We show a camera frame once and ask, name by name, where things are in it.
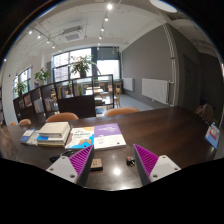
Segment colourful illustrated booklet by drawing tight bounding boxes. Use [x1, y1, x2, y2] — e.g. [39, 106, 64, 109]
[64, 125, 95, 150]

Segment large white wall radiator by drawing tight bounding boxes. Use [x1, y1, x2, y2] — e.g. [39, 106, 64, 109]
[141, 78, 170, 105]

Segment purple booklet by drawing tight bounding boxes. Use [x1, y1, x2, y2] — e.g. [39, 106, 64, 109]
[93, 122, 127, 151]

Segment blue and white book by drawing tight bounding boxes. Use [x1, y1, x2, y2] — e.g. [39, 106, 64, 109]
[35, 128, 72, 148]

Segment thick white book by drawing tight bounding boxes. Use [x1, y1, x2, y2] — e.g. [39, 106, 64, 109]
[38, 121, 71, 138]

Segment small potted plant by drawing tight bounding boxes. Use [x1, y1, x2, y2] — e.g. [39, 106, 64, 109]
[13, 80, 28, 98]

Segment large potted plant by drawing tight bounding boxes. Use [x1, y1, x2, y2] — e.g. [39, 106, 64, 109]
[69, 54, 97, 79]

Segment wall bookshelf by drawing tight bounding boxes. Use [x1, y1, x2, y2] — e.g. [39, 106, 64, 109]
[0, 86, 6, 126]

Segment medium potted plant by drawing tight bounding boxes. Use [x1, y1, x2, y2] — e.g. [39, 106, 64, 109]
[34, 68, 52, 86]

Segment dark open shelf unit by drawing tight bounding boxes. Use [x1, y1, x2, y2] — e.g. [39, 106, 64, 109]
[12, 73, 115, 123]

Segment small white wall radiator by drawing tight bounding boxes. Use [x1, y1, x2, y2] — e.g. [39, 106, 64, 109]
[122, 77, 134, 92]

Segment black power cable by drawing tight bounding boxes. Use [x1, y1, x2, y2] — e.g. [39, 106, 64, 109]
[49, 149, 79, 164]

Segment ceiling air conditioner unit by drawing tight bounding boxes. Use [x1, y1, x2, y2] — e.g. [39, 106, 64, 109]
[59, 26, 86, 43]

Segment brown wooden chair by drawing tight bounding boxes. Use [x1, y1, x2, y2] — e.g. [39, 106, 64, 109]
[194, 103, 214, 123]

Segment blue table sign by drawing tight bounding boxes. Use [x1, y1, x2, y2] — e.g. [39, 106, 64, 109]
[204, 122, 221, 150]

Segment large round ceiling lamp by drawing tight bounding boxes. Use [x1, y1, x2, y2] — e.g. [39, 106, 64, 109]
[149, 0, 178, 14]

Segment blue booklet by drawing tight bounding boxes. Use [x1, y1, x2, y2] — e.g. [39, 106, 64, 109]
[19, 129, 36, 144]

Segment ceiling spot lights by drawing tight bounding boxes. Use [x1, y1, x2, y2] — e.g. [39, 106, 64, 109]
[26, 2, 114, 51]

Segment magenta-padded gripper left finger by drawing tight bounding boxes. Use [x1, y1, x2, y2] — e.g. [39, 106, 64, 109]
[45, 144, 96, 187]

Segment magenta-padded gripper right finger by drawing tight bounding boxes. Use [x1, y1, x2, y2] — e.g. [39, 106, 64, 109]
[132, 143, 182, 187]

